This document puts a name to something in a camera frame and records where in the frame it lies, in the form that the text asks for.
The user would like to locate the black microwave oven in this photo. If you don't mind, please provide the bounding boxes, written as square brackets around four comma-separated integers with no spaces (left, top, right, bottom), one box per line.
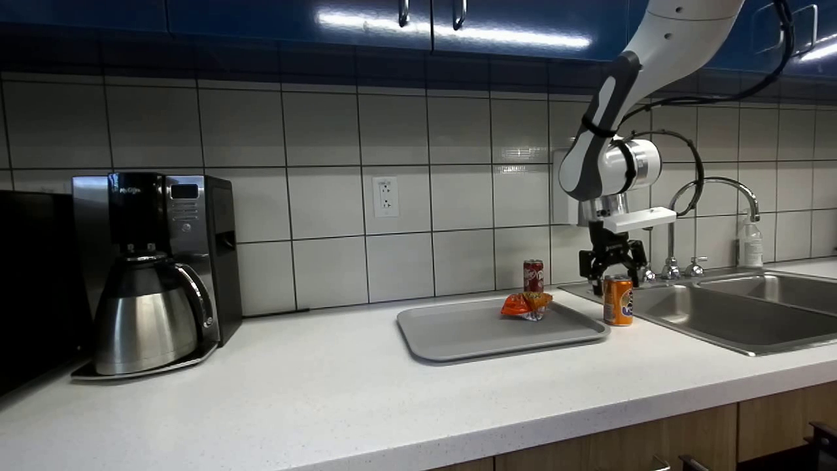
[0,188,89,396]

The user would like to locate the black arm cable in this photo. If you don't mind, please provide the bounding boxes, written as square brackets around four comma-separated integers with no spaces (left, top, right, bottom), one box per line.
[620,0,798,122]

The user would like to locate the dark red soda can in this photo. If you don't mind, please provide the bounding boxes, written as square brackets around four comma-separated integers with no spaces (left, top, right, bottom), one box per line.
[520,257,548,295]

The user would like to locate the stainless steel double sink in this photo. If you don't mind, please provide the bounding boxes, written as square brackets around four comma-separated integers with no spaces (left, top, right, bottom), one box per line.
[574,270,837,358]

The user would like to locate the glossy blue upper cabinets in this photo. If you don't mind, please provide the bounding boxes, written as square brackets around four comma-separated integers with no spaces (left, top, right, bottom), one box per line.
[0,0,837,67]

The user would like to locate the orange Fanta soda can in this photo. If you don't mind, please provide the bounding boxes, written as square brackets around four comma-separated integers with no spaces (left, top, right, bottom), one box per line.
[602,271,636,330]

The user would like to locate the orange Cheetos snack bag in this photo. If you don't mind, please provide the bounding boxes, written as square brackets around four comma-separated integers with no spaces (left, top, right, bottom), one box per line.
[500,288,554,322]

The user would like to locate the grey plastic tray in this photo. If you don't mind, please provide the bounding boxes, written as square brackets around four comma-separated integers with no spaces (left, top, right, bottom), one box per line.
[395,299,613,366]

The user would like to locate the wooden lower cabinets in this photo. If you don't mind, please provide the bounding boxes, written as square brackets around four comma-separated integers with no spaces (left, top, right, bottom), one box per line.
[435,380,837,471]

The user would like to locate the chrome gooseneck faucet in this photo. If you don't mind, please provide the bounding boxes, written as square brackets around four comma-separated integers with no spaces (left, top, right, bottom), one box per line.
[633,176,765,282]

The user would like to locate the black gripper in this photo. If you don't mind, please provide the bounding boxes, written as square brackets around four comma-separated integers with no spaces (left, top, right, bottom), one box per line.
[579,220,650,299]

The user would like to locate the black coffee maker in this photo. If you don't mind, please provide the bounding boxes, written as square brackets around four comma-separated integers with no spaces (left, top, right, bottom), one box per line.
[71,171,243,384]

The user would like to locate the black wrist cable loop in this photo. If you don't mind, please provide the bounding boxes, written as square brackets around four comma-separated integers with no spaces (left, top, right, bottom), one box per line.
[633,128,706,220]

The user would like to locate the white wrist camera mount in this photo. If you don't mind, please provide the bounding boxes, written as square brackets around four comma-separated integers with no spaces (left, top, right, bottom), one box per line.
[599,203,654,235]

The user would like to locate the white wall outlet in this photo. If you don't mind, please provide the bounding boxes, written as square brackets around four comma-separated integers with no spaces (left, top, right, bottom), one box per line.
[373,176,400,220]

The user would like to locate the stainless steel coffee carafe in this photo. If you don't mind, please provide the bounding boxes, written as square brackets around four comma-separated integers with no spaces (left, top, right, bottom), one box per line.
[91,253,220,380]

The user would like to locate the clear soap bottle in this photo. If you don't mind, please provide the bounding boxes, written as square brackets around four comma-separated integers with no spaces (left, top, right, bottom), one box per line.
[735,218,766,271]

